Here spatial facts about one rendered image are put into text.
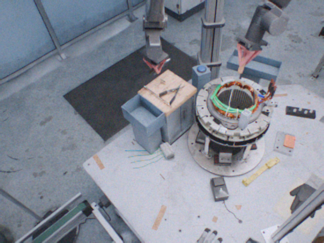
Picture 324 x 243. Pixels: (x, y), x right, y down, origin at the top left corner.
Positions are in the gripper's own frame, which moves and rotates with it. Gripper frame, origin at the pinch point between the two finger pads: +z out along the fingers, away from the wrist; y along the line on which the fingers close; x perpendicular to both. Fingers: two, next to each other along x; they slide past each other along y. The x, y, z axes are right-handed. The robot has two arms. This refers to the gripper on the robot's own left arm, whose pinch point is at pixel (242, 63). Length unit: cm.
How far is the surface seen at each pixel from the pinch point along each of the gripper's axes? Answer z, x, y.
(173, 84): 25.8, 28.4, -3.6
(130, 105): 36, 32, -23
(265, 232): 58, -39, 6
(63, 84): 125, 192, 0
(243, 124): 20.3, -10.6, 0.8
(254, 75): 16.6, 12.6, 32.8
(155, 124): 36.2, 16.5, -18.7
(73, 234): 154, 45, -44
